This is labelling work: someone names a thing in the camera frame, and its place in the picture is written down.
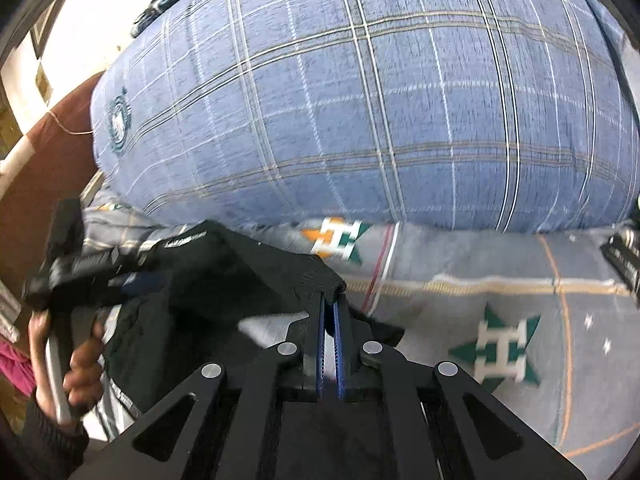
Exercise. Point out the large picture frame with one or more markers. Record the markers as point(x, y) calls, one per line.
point(37, 35)

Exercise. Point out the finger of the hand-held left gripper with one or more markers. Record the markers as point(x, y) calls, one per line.
point(117, 260)
point(134, 288)

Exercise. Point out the grey printed bedsheet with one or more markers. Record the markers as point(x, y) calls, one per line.
point(460, 275)

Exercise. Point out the pink cloth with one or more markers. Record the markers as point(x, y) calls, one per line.
point(15, 367)

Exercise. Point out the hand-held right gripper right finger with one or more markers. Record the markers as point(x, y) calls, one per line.
point(341, 355)

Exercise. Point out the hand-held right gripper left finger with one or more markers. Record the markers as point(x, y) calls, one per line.
point(321, 355)

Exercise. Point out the small picture frame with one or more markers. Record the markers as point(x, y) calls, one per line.
point(45, 82)

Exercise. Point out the brown headboard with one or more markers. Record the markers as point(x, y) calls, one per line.
point(50, 175)

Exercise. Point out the pale grey cloth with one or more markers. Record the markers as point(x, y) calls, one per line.
point(617, 55)

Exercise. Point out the black ribbed object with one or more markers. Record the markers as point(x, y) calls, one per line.
point(625, 265)

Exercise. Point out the person's left hand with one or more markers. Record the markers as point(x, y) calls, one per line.
point(82, 365)

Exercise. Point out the person's left forearm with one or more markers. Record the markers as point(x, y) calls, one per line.
point(47, 442)

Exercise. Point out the black pants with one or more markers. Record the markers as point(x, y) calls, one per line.
point(225, 275)

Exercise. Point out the blue plaid pillow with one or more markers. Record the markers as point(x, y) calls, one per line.
point(360, 110)

